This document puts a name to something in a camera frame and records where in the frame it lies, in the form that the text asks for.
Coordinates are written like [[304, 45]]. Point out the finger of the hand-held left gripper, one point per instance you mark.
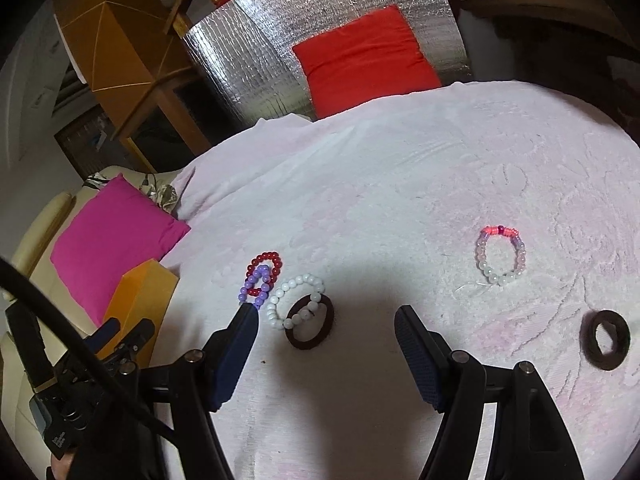
[[107, 332], [137, 335]]

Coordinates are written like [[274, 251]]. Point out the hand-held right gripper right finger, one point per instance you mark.
[[420, 360]]

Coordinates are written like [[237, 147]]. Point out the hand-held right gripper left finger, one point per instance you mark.
[[235, 355]]

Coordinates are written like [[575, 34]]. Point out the orange cardboard box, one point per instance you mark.
[[145, 290]]

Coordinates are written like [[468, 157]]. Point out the magenta cushion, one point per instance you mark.
[[110, 240]]

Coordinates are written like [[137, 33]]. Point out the cream sofa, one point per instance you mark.
[[35, 250]]

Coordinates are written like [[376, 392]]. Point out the floral cloth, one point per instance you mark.
[[160, 195]]

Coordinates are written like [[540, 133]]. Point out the pale pink blanket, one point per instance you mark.
[[400, 160]]

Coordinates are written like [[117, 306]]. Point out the silver foil sheet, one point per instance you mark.
[[260, 60]]

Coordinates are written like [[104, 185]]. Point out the wooden table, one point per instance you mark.
[[110, 20]]

